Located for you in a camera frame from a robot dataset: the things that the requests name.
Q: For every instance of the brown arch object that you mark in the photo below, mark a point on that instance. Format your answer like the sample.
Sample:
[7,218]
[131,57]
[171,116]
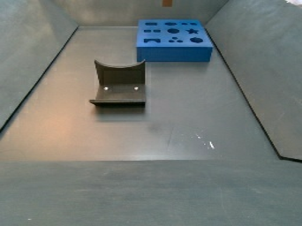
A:
[167,3]

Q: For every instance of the black curved holder stand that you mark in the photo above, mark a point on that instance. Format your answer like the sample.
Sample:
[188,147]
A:
[121,84]

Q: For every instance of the blue shape sorter block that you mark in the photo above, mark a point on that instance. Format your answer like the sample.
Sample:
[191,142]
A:
[172,40]

